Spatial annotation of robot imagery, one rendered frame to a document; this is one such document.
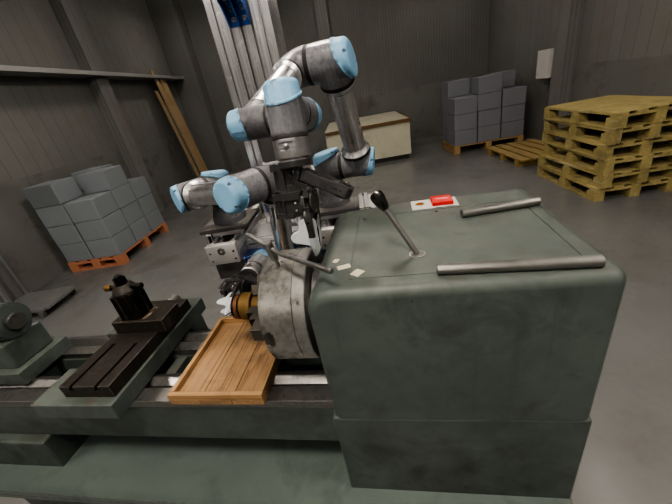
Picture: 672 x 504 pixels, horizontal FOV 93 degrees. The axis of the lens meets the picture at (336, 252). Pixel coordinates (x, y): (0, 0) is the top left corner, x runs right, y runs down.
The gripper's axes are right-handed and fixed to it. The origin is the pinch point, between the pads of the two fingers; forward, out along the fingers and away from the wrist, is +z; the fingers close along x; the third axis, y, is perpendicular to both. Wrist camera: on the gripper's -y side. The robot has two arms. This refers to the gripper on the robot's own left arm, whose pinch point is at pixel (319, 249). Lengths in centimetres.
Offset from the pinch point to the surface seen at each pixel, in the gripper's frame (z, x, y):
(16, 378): 39, -7, 121
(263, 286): 9.1, -2.6, 16.7
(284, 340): 22.6, 1.3, 12.6
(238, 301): 16.9, -11.2, 29.8
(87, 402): 39, 5, 77
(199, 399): 42, 0, 43
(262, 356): 39, -16, 29
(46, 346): 35, -20, 121
